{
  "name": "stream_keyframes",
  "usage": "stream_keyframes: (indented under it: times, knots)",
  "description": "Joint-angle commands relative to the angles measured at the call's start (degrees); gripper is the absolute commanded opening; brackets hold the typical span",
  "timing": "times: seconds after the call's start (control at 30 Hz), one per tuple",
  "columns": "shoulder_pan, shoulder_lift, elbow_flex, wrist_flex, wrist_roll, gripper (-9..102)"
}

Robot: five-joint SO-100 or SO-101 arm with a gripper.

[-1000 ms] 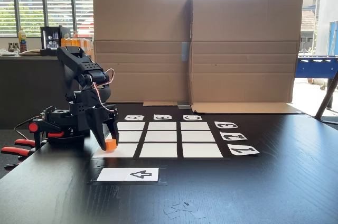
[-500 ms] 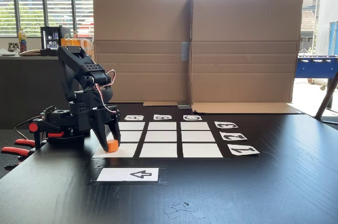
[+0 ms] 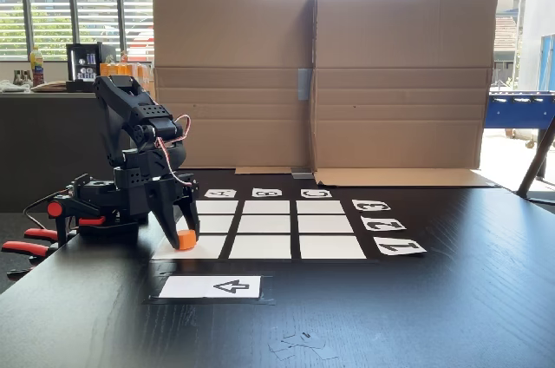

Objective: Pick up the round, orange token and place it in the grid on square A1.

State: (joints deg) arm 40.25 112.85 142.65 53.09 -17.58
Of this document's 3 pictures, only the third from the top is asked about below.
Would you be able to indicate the letter B paper label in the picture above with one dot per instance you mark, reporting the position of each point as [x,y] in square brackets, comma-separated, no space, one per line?
[267,193]

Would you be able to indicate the yellow drink bottle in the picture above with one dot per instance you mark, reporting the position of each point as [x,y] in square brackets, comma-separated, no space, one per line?
[37,64]

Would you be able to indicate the letter A paper label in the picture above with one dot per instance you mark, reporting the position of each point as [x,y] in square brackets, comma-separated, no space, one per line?
[220,193]

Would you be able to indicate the white arrow paper sheet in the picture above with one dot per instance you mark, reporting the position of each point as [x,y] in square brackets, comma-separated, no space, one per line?
[208,287]

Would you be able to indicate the black clamp with red knob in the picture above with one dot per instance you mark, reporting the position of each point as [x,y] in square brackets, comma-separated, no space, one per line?
[54,210]

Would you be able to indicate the number 1 paper label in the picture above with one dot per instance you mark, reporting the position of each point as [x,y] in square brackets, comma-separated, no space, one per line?
[399,246]

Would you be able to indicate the black mini fridge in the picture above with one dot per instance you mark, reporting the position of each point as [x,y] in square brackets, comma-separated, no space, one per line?
[82,64]

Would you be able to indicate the white cloth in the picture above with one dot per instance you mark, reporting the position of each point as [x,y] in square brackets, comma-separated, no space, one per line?
[13,86]

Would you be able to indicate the small dark bottles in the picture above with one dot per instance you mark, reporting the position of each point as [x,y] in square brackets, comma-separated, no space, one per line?
[22,78]

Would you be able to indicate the grey tape piece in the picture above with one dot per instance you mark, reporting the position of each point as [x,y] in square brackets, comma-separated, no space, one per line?
[302,175]

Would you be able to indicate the number 3 paper label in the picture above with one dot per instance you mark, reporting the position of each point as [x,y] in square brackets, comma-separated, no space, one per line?
[371,206]

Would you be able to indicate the grey tape strip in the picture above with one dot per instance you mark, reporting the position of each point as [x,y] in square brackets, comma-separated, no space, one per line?
[304,85]

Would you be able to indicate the orange carton pack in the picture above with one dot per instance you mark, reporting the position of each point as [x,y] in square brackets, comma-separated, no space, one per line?
[143,70]

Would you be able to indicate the brown cardboard box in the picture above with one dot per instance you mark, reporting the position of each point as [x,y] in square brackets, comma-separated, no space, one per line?
[234,38]
[403,38]

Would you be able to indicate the clear tape scraps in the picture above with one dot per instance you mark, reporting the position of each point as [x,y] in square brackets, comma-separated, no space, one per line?
[303,342]

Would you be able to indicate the blue foosball table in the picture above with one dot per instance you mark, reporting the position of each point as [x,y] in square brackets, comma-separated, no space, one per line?
[520,109]

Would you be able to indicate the slanted metal table leg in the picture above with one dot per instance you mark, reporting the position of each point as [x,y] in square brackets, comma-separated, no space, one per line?
[535,159]

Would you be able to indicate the white nine-square grid sheet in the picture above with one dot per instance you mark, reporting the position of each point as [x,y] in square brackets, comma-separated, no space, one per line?
[264,246]

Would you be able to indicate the number 2 paper label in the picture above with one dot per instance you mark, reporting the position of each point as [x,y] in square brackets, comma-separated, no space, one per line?
[383,224]

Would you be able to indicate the window with blinds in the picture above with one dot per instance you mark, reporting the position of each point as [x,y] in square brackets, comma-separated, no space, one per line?
[52,16]

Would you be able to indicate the round orange token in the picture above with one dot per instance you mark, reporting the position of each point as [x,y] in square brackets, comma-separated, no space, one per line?
[188,240]

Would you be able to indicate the letter C paper label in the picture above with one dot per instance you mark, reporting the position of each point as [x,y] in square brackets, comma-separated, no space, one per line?
[316,193]

